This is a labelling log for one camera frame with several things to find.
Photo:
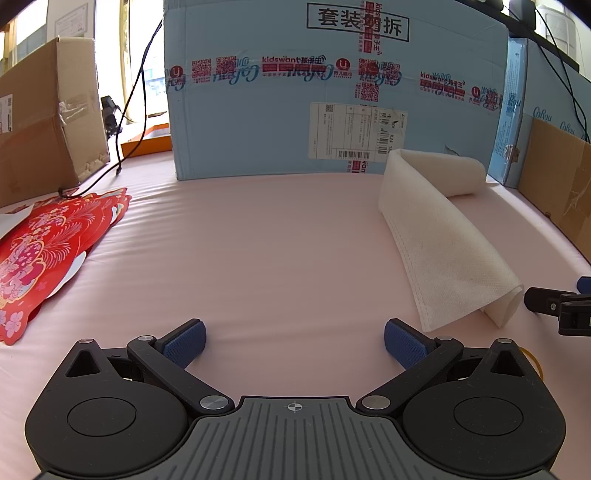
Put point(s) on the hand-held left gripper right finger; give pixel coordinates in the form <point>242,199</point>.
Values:
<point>405,344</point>

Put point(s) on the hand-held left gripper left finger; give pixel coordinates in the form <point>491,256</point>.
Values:
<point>187,342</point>

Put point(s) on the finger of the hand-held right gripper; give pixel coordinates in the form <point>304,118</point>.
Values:
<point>584,284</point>
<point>547,302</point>

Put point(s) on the yellow rubber band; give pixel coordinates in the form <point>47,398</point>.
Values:
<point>536,361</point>

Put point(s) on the white cloth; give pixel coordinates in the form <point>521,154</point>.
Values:
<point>443,240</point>

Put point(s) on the open brown cardboard box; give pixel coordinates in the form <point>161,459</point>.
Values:
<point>561,184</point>

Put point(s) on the narrow blue cardboard box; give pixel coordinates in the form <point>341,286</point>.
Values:
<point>508,106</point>

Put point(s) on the orange flat box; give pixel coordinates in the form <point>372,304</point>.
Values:
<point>145,144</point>

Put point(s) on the small black device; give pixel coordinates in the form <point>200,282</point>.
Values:
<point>111,113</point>

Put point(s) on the large blue cardboard box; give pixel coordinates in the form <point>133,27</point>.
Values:
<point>286,120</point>

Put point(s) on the taped brown cardboard box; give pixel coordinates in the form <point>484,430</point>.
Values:
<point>41,120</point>

